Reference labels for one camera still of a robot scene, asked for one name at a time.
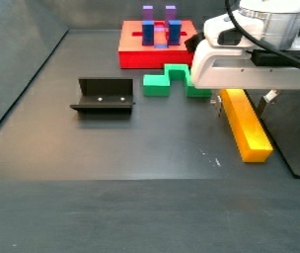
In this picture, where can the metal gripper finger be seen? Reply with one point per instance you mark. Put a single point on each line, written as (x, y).
(265, 102)
(216, 102)

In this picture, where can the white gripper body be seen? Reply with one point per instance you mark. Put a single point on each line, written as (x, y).
(223, 66)

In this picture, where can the yellow rectangular block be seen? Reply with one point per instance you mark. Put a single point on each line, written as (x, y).
(251, 139)

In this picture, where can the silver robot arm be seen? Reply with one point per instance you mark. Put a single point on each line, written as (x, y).
(249, 49)

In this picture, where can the red slotted board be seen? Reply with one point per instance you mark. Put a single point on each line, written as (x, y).
(137, 56)

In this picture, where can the green zigzag block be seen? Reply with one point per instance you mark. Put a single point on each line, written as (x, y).
(157, 83)

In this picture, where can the dark blue U block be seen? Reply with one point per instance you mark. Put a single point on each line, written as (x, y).
(148, 33)

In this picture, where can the purple U block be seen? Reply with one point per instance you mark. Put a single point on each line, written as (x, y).
(169, 13)

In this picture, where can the black angle bracket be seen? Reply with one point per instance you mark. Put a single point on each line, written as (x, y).
(105, 95)

